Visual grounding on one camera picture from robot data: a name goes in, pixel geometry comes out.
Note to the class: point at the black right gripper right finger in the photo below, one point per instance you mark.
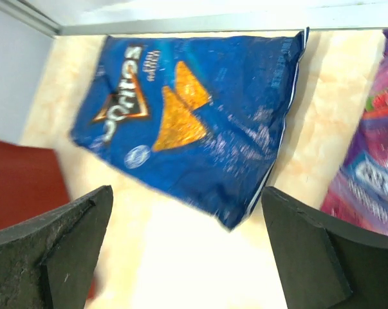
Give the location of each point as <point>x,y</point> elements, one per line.
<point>322,261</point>

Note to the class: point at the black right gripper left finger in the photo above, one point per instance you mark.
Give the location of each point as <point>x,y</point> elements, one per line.
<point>49,261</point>

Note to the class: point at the red paper bag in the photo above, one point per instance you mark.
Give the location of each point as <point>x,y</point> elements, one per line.
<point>31,183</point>

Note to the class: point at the purple berries candy packet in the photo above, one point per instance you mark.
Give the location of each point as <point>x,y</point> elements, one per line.
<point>358,194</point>

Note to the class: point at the blue snack packet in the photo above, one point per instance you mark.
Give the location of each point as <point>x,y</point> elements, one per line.
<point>200,118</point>

